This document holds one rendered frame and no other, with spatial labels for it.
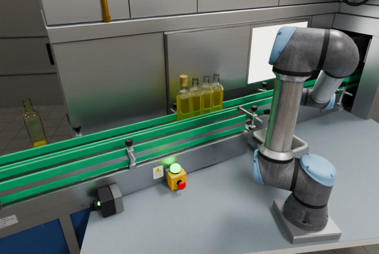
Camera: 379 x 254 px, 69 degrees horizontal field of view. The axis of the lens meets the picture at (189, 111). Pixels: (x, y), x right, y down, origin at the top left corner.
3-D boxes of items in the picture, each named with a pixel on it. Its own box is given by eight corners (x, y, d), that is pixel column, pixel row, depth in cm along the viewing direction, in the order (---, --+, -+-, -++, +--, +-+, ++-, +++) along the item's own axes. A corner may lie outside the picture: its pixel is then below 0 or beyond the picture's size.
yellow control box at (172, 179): (180, 176, 124) (179, 163, 121) (187, 187, 118) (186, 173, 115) (165, 182, 121) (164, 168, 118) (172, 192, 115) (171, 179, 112)
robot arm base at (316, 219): (336, 224, 96) (344, 204, 92) (300, 236, 92) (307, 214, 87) (307, 195, 109) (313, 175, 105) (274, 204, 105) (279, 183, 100)
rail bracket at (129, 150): (136, 164, 112) (132, 136, 106) (141, 175, 106) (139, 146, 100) (126, 167, 111) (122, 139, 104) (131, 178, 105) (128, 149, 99)
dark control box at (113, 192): (119, 198, 113) (116, 182, 109) (124, 211, 107) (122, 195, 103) (98, 205, 110) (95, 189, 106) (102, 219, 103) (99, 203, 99)
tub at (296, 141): (274, 138, 151) (276, 123, 147) (307, 160, 134) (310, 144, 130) (249, 146, 144) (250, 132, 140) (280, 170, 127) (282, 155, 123)
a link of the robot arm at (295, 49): (292, 199, 92) (331, 30, 72) (247, 188, 96) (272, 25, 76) (292, 179, 103) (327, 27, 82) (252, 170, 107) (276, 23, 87)
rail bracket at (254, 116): (241, 119, 143) (242, 97, 138) (262, 134, 130) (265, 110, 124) (236, 120, 142) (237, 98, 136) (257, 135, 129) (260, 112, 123)
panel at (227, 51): (296, 73, 178) (305, 17, 162) (299, 74, 175) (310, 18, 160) (167, 101, 141) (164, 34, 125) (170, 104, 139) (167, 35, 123)
